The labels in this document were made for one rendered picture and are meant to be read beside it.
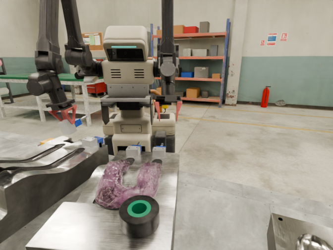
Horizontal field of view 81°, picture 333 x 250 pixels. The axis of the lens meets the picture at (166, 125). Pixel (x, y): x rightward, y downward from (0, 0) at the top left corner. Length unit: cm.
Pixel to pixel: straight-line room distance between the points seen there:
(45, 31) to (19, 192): 54
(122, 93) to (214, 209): 73
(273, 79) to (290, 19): 141
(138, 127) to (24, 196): 68
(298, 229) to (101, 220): 43
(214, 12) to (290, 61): 232
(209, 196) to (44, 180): 50
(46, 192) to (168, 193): 36
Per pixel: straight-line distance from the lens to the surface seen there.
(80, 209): 51
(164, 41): 84
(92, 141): 84
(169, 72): 74
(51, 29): 88
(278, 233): 54
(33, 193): 67
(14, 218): 67
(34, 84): 82
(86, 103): 389
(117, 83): 111
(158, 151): 77
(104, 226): 45
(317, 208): 78
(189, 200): 66
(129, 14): 689
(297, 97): 614
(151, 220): 40
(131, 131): 116
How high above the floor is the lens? 123
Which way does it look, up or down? 19 degrees down
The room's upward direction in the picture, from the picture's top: straight up
